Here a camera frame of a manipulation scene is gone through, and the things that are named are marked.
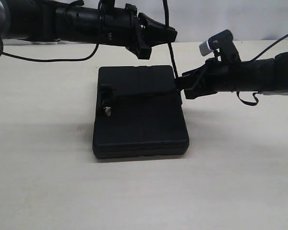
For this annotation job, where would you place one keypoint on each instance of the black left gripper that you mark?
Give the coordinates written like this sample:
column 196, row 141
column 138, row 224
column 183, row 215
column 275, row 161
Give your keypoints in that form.
column 142, row 32

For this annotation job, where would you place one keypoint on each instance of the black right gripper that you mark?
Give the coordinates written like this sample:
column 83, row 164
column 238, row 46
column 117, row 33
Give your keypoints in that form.
column 194, row 82

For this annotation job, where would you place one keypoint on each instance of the black plastic case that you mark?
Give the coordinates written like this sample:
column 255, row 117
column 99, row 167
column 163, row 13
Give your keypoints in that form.
column 138, row 113

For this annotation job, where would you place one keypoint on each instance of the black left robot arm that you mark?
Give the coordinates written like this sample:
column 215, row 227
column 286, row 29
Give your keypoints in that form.
column 52, row 21

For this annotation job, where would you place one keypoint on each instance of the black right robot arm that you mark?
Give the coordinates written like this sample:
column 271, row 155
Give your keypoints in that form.
column 264, row 76

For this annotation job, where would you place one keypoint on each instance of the white curtain backdrop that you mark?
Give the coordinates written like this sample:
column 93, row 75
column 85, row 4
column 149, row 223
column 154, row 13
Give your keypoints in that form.
column 197, row 20

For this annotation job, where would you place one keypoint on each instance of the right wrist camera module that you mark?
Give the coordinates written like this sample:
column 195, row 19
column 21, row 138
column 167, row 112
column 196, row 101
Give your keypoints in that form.
column 221, row 45

